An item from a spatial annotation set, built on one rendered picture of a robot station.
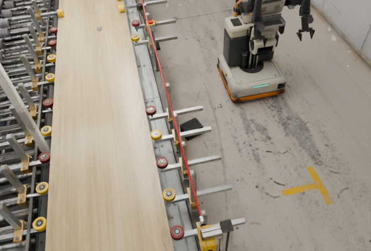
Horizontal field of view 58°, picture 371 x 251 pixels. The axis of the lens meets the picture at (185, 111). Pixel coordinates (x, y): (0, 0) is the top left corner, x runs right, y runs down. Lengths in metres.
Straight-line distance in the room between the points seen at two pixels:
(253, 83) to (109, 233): 2.31
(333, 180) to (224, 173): 1.01
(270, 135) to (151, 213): 1.88
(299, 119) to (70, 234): 2.62
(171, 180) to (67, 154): 0.77
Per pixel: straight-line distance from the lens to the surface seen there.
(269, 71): 3.92
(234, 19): 3.73
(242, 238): 3.04
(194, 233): 2.12
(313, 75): 4.42
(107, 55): 3.21
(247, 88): 3.73
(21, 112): 2.40
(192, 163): 2.38
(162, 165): 2.29
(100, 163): 2.39
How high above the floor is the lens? 2.81
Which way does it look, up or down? 48 degrees down
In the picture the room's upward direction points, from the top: 4 degrees counter-clockwise
